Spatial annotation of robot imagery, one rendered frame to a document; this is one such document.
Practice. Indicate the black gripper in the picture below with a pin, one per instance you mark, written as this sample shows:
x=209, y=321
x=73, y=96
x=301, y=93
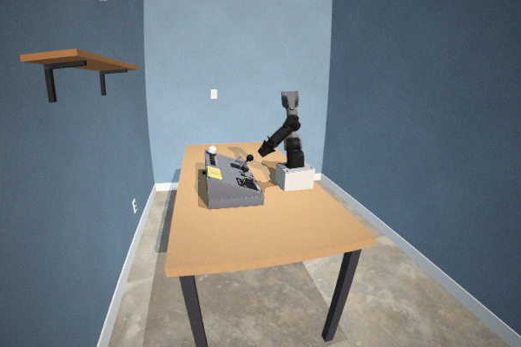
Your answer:
x=267, y=148

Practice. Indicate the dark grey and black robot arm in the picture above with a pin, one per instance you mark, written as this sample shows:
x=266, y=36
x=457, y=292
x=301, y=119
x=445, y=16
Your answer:
x=295, y=156

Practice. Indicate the grey control panel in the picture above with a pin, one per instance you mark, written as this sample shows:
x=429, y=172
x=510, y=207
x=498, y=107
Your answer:
x=230, y=186

